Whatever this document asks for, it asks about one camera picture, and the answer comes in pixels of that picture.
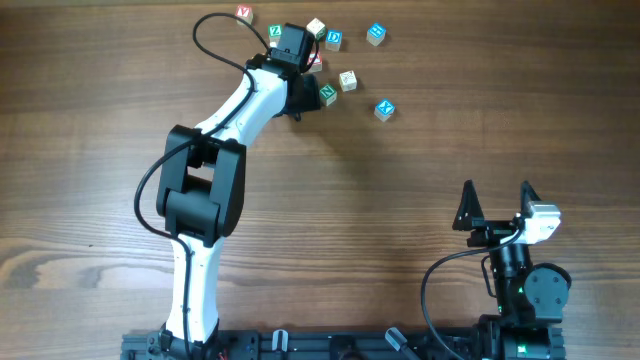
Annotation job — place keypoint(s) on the green N letter block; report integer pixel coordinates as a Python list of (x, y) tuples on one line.
[(328, 95)]

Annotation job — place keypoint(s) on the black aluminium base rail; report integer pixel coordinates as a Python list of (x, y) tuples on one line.
[(468, 343)]

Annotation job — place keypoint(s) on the plain picture block top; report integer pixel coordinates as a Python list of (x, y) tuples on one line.
[(317, 28)]

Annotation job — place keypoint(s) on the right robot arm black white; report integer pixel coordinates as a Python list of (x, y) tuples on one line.
[(530, 297)]

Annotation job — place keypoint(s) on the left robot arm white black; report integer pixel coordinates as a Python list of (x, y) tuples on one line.
[(202, 188)]

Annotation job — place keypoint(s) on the green Z letter block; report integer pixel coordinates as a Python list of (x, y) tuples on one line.
[(274, 34)]

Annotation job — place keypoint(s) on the blue block far right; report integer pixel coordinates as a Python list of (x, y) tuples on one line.
[(376, 34)]

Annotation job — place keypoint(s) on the red Y letter block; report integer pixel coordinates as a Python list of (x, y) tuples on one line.
[(244, 13)]

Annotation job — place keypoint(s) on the plain picture wooden block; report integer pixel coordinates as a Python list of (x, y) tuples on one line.
[(348, 81)]

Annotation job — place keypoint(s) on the blue X letter block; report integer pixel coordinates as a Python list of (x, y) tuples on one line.
[(384, 109)]

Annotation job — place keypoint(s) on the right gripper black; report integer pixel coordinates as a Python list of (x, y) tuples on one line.
[(468, 220)]

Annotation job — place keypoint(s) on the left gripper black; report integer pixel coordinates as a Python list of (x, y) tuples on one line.
[(312, 100)]

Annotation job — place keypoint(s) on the blue D letter block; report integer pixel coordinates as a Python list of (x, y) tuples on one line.
[(333, 40)]

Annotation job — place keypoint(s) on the red letter block centre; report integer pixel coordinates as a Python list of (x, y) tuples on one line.
[(315, 63)]

